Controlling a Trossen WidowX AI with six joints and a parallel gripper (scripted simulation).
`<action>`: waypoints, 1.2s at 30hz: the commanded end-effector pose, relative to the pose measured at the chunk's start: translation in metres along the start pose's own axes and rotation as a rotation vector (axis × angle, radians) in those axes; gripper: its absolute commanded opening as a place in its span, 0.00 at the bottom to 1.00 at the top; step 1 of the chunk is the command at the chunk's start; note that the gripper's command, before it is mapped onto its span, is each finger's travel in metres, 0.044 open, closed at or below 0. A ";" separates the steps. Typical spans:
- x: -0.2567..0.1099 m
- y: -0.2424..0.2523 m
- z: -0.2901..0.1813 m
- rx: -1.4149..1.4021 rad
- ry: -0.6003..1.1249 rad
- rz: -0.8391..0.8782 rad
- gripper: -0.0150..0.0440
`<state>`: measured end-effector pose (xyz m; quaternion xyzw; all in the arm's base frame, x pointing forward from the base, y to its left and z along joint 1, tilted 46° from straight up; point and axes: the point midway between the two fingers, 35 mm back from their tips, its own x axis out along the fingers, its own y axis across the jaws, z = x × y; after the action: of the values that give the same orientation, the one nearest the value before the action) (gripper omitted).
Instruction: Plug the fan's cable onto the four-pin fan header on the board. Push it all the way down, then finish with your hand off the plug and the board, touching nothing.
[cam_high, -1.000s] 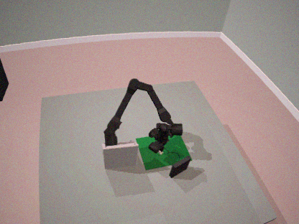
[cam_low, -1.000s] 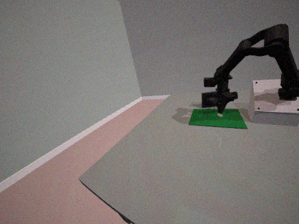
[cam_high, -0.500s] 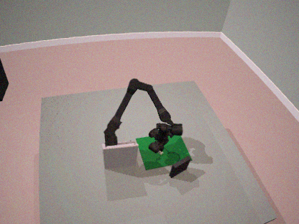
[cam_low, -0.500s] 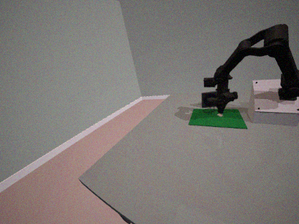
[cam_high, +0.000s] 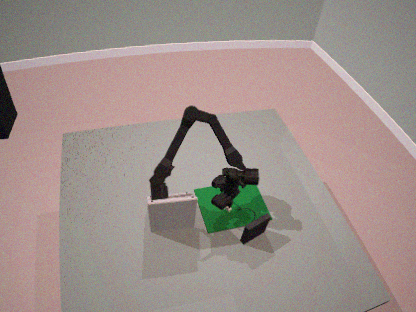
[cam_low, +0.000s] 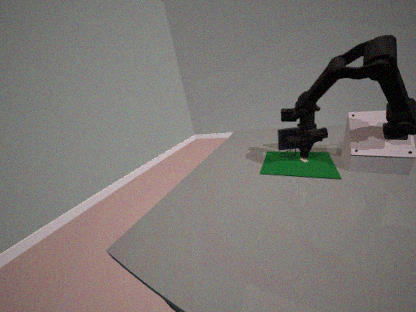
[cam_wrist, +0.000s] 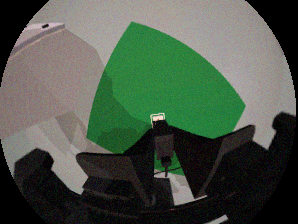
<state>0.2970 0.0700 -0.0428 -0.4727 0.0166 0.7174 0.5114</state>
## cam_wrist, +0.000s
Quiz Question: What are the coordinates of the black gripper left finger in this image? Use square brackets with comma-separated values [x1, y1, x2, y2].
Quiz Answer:
[76, 128, 154, 206]

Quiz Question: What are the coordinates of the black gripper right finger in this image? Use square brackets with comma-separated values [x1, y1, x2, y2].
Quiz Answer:
[169, 125, 255, 200]

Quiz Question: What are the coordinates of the green circuit board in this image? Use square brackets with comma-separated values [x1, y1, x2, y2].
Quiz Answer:
[86, 22, 246, 155]

